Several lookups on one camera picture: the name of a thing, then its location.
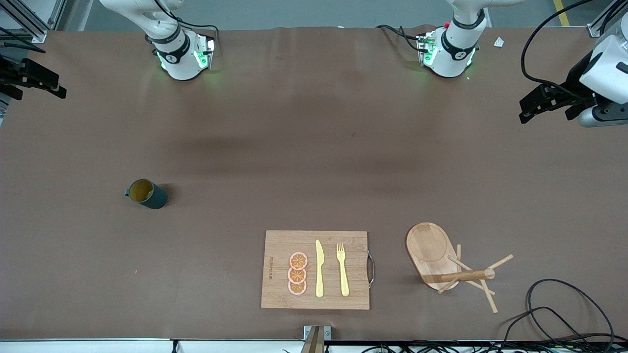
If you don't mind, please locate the teal cup with yellow inside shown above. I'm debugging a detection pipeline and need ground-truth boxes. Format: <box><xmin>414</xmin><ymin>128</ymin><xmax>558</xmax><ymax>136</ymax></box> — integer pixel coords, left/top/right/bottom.
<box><xmin>124</xmin><ymin>178</ymin><xmax>168</xmax><ymax>210</ymax></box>

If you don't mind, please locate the wooden cup rack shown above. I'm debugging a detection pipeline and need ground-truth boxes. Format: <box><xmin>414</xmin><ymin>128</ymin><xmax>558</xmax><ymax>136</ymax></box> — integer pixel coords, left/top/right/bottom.
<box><xmin>406</xmin><ymin>222</ymin><xmax>514</xmax><ymax>314</ymax></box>

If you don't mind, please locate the yellow plastic fork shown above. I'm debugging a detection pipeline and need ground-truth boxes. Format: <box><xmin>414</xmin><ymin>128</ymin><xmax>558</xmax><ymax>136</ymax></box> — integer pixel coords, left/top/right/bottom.
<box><xmin>336</xmin><ymin>243</ymin><xmax>350</xmax><ymax>297</ymax></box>

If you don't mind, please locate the wooden cutting board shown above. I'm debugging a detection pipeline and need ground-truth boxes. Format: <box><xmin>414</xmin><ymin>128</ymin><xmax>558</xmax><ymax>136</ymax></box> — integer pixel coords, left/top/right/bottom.
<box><xmin>261</xmin><ymin>230</ymin><xmax>376</xmax><ymax>310</ymax></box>

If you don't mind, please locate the yellow plastic knife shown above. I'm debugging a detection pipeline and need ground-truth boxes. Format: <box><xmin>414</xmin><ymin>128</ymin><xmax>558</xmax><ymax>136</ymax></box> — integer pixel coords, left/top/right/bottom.
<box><xmin>315</xmin><ymin>240</ymin><xmax>325</xmax><ymax>298</ymax></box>

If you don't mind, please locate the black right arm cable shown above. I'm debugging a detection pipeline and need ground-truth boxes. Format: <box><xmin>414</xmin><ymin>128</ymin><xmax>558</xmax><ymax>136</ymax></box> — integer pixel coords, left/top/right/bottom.
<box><xmin>0</xmin><ymin>27</ymin><xmax>46</xmax><ymax>53</ymax></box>

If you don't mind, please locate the aluminium frame profile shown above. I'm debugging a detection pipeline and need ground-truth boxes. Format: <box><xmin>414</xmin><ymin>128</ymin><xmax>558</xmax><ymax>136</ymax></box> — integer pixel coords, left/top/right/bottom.
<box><xmin>0</xmin><ymin>0</ymin><xmax>67</xmax><ymax>44</ymax></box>
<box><xmin>587</xmin><ymin>0</ymin><xmax>628</xmax><ymax>38</ymax></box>

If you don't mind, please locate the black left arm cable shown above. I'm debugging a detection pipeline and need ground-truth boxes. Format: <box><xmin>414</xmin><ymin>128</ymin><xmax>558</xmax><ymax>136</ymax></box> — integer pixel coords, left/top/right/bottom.
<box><xmin>521</xmin><ymin>0</ymin><xmax>597</xmax><ymax>94</ymax></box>

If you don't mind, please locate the black arm base cable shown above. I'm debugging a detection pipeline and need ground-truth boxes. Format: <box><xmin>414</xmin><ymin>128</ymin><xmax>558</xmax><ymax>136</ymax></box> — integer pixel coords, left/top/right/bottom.
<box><xmin>152</xmin><ymin>0</ymin><xmax>220</xmax><ymax>47</ymax></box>
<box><xmin>376</xmin><ymin>24</ymin><xmax>423</xmax><ymax>52</ymax></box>

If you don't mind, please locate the dark braided cable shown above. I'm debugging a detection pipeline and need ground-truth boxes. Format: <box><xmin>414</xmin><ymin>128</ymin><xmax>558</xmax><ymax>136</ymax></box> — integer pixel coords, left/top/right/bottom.
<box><xmin>496</xmin><ymin>278</ymin><xmax>616</xmax><ymax>350</ymax></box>

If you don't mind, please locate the white table edge rail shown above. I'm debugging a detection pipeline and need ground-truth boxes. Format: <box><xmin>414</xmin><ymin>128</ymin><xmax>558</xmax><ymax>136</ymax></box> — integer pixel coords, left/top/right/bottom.
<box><xmin>0</xmin><ymin>337</ymin><xmax>628</xmax><ymax>353</ymax></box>

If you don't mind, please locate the black cable bundle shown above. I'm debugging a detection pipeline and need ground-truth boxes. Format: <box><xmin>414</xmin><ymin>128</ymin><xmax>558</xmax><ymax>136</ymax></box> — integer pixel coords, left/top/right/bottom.
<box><xmin>361</xmin><ymin>342</ymin><xmax>628</xmax><ymax>353</ymax></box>

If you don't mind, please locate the metal table bracket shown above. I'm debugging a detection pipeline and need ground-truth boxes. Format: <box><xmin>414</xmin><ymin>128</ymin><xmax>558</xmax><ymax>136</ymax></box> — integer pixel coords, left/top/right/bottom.
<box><xmin>303</xmin><ymin>325</ymin><xmax>332</xmax><ymax>353</ymax></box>

